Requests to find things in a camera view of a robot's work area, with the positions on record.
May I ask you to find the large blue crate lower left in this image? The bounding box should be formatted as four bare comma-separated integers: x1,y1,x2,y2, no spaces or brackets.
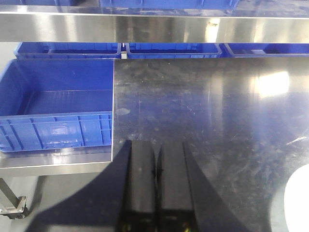
0,58,114,152

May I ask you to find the caster wheel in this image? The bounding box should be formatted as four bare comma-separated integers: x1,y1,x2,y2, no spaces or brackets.
0,196,29,220

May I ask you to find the stainless steel shelf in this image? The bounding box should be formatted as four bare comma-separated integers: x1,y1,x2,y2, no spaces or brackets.
0,5,309,44

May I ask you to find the light blue plate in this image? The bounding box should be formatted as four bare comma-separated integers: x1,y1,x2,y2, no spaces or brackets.
284,164,309,232

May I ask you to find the blue bin far left shelf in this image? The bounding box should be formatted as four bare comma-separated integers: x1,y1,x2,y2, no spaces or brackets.
0,0,78,6

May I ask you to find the smooth blue bin on shelf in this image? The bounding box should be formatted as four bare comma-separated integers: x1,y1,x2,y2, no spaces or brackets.
99,0,239,10

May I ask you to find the blue bin rim lower left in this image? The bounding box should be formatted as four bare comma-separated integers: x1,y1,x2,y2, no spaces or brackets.
14,42,122,59

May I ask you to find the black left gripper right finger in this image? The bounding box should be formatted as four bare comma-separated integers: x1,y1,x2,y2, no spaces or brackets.
157,142,248,232

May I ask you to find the blue bin rim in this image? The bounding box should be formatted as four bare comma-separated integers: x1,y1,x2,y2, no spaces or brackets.
126,43,222,59
14,42,122,59

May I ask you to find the blue bin rim lower middle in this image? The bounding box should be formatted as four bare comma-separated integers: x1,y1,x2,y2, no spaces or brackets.
126,43,222,59

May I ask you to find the open blue bin lower right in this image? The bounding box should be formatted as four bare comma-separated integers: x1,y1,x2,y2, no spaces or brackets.
223,43,309,58

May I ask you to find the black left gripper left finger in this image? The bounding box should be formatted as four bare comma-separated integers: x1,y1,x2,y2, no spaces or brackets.
26,140,155,232

